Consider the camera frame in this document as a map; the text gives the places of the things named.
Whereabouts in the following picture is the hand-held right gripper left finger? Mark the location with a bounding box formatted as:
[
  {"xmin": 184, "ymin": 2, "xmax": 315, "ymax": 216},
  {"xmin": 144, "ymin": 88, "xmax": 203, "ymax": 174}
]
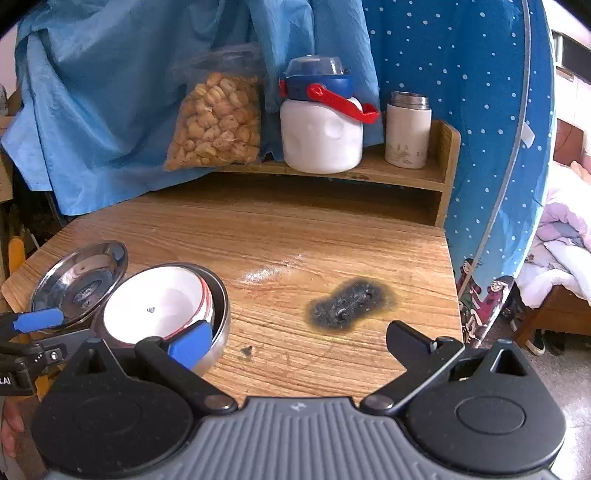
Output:
[{"xmin": 69, "ymin": 320, "xmax": 237, "ymax": 415}]

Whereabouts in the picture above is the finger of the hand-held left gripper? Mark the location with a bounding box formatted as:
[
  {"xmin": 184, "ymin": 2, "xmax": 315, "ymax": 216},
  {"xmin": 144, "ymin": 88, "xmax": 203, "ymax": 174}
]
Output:
[
  {"xmin": 0, "ymin": 308, "xmax": 66, "ymax": 340},
  {"xmin": 0, "ymin": 328, "xmax": 94, "ymax": 366}
]

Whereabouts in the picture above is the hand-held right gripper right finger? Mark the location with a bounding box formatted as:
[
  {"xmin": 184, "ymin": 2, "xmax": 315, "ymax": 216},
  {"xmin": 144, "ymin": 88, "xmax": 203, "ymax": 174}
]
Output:
[{"xmin": 360, "ymin": 322, "xmax": 530, "ymax": 415}]

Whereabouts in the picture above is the steel bowl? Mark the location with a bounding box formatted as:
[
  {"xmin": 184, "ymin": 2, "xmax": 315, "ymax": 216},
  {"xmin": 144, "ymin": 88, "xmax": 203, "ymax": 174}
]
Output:
[{"xmin": 91, "ymin": 262, "xmax": 230, "ymax": 376}]

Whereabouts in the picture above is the white bowl with red stripes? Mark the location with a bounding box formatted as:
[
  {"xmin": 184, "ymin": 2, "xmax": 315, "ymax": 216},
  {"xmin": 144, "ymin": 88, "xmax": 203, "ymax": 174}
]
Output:
[{"xmin": 102, "ymin": 268, "xmax": 214, "ymax": 350}]

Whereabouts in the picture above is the steel plate with sticker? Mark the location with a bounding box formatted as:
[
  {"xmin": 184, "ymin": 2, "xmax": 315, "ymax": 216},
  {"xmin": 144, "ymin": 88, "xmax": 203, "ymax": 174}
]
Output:
[{"xmin": 30, "ymin": 240, "xmax": 129, "ymax": 334}]

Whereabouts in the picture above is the person's left hand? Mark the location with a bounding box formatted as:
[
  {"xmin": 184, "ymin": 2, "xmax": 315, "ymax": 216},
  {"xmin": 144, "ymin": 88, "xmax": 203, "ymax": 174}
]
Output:
[{"xmin": 0, "ymin": 399, "xmax": 25, "ymax": 459}]

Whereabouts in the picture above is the yellow wooden chair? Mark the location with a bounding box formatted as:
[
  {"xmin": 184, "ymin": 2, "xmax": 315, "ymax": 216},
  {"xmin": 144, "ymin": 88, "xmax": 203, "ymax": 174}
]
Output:
[{"xmin": 8, "ymin": 235, "xmax": 27, "ymax": 283}]

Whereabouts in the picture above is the dark shoe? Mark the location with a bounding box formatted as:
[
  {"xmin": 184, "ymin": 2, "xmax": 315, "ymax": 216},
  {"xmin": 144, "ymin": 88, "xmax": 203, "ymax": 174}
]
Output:
[{"xmin": 524, "ymin": 323, "xmax": 549, "ymax": 357}]

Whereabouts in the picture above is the wooden shelf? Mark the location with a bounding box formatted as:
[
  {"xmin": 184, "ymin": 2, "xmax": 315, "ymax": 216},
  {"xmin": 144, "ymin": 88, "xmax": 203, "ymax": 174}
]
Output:
[{"xmin": 139, "ymin": 119, "xmax": 462, "ymax": 228}]

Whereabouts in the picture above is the pale bedding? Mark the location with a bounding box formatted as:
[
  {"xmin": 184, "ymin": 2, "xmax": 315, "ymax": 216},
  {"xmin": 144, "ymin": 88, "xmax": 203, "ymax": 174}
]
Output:
[{"xmin": 513, "ymin": 159, "xmax": 591, "ymax": 311}]

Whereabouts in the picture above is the white thermos cup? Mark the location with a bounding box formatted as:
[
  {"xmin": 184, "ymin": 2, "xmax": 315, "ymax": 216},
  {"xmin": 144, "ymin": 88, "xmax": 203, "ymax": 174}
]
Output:
[{"xmin": 384, "ymin": 91, "xmax": 433, "ymax": 169}]

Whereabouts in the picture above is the white jug with blue lid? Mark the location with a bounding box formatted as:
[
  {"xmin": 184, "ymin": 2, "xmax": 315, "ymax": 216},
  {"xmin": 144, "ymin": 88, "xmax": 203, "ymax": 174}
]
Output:
[{"xmin": 279, "ymin": 55, "xmax": 380, "ymax": 175}]

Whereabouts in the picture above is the clear bag of puffed snacks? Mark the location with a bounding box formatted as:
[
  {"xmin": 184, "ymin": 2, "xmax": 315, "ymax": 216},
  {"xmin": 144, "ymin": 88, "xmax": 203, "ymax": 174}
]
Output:
[{"xmin": 164, "ymin": 44, "xmax": 265, "ymax": 172}]

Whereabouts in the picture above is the blue dotted tent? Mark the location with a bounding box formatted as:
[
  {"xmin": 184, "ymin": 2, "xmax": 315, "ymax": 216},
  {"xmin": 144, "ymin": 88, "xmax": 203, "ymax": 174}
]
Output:
[{"xmin": 360, "ymin": 0, "xmax": 556, "ymax": 352}]

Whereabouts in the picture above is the light blue cloth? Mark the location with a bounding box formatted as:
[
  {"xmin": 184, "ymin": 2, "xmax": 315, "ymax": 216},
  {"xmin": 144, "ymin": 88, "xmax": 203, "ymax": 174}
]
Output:
[{"xmin": 0, "ymin": 0, "xmax": 384, "ymax": 217}]

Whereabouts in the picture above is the wooden bed frame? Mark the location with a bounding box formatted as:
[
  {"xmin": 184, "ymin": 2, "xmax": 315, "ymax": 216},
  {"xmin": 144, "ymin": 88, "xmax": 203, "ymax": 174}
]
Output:
[{"xmin": 515, "ymin": 285, "xmax": 591, "ymax": 357}]

